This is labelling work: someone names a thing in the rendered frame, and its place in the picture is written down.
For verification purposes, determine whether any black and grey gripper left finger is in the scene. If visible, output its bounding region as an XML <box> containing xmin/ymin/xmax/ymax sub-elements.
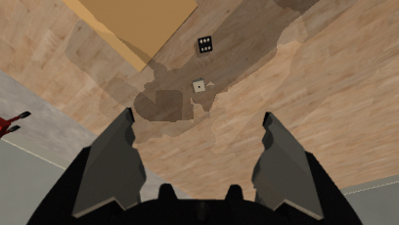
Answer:
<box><xmin>26</xmin><ymin>108</ymin><xmax>147</xmax><ymax>225</ymax></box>

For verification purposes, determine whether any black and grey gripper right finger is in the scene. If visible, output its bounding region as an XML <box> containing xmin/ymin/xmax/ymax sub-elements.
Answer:
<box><xmin>251</xmin><ymin>112</ymin><xmax>363</xmax><ymax>225</ymax></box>

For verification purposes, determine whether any black die with white pips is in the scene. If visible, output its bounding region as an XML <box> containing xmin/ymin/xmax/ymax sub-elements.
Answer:
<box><xmin>198</xmin><ymin>36</ymin><xmax>212</xmax><ymax>53</ymax></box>

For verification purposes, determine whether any beige and black die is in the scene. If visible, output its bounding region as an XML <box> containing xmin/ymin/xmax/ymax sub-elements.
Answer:
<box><xmin>193</xmin><ymin>78</ymin><xmax>205</xmax><ymax>93</ymax></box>

